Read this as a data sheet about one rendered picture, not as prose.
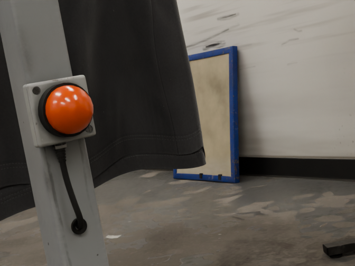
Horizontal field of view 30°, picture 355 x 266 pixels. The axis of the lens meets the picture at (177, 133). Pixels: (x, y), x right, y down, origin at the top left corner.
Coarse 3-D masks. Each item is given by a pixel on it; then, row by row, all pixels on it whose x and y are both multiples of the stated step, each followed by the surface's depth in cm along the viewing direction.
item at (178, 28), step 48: (96, 0) 88; (144, 0) 91; (0, 48) 80; (96, 48) 88; (144, 48) 92; (0, 96) 80; (96, 96) 88; (144, 96) 92; (192, 96) 94; (0, 144) 80; (96, 144) 88; (144, 144) 92; (192, 144) 94; (0, 192) 81
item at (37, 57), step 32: (0, 0) 53; (32, 0) 52; (32, 32) 52; (32, 64) 52; (64, 64) 53; (32, 96) 50; (32, 128) 51; (32, 160) 54; (64, 192) 53; (64, 224) 53; (96, 224) 54; (64, 256) 53; (96, 256) 54
